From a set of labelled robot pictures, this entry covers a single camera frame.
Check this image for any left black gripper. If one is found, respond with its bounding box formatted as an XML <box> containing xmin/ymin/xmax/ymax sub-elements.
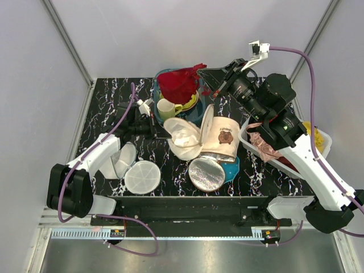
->
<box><xmin>129</xmin><ymin>113</ymin><xmax>172</xmax><ymax>142</ymax></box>

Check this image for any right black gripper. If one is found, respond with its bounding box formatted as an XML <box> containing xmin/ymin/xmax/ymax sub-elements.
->
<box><xmin>197</xmin><ymin>58</ymin><xmax>267</xmax><ymax>121</ymax></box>

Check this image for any beige mesh bra laundry bag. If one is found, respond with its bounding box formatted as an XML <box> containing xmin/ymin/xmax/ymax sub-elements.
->
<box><xmin>163</xmin><ymin>104</ymin><xmax>214</xmax><ymax>161</ymax></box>

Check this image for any red bra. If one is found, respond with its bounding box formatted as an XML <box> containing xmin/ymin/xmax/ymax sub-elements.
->
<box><xmin>157</xmin><ymin>63</ymin><xmax>207</xmax><ymax>105</ymax></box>

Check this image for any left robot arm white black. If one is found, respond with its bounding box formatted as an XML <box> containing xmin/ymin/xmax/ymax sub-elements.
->
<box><xmin>47</xmin><ymin>103</ymin><xmax>171</xmax><ymax>223</ymax></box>

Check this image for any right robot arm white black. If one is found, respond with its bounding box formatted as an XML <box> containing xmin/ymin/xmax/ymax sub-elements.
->
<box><xmin>197</xmin><ymin>59</ymin><xmax>363</xmax><ymax>234</ymax></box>

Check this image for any white open mesh laundry bag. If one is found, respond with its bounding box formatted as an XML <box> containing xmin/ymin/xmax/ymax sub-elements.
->
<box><xmin>99</xmin><ymin>142</ymin><xmax>161</xmax><ymax>195</ymax></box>

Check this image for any cream capybara insulated lunch bag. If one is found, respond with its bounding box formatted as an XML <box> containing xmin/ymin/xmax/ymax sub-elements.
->
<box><xmin>188</xmin><ymin>117</ymin><xmax>240</xmax><ymax>192</ymax></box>

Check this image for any white plastic laundry basket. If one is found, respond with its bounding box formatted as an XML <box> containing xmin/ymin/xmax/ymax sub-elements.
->
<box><xmin>238</xmin><ymin>119</ymin><xmax>332</xmax><ymax>180</ymax></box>

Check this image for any pink bra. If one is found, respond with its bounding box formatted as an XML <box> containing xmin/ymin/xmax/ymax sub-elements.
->
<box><xmin>245</xmin><ymin>123</ymin><xmax>282</xmax><ymax>162</ymax></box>

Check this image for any green dotted plate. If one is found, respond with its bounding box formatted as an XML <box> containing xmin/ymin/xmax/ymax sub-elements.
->
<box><xmin>182</xmin><ymin>92</ymin><xmax>199</xmax><ymax>111</ymax></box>

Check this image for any teal transparent plastic bin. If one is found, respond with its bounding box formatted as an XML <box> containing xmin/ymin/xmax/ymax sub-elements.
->
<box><xmin>152</xmin><ymin>68</ymin><xmax>206</xmax><ymax>126</ymax></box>

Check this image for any blue dotted plate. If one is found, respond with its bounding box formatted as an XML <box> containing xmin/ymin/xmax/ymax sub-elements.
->
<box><xmin>220</xmin><ymin>157</ymin><xmax>240</xmax><ymax>183</ymax></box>

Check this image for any red garment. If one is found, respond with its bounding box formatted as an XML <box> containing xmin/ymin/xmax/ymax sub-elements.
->
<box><xmin>277</xmin><ymin>156</ymin><xmax>298</xmax><ymax>172</ymax></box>

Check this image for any yellow garment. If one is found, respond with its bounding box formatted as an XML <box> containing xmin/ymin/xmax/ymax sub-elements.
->
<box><xmin>303</xmin><ymin>121</ymin><xmax>325</xmax><ymax>154</ymax></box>

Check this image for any cream yellow-handled mug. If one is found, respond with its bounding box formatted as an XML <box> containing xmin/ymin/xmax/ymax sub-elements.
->
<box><xmin>157</xmin><ymin>98</ymin><xmax>183</xmax><ymax>121</ymax></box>

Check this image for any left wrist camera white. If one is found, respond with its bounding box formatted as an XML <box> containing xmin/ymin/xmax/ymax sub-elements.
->
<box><xmin>136</xmin><ymin>98</ymin><xmax>153</xmax><ymax>117</ymax></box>

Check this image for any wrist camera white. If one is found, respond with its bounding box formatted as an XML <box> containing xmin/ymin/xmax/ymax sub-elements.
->
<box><xmin>136</xmin><ymin>98</ymin><xmax>153</xmax><ymax>117</ymax></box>
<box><xmin>241</xmin><ymin>40</ymin><xmax>270</xmax><ymax>71</ymax></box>

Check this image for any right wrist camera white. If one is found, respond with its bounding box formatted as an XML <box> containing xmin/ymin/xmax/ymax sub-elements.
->
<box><xmin>241</xmin><ymin>40</ymin><xmax>270</xmax><ymax>71</ymax></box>

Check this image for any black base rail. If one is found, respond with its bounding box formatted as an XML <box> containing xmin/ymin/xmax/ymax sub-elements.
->
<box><xmin>90</xmin><ymin>195</ymin><xmax>293</xmax><ymax>238</ymax></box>

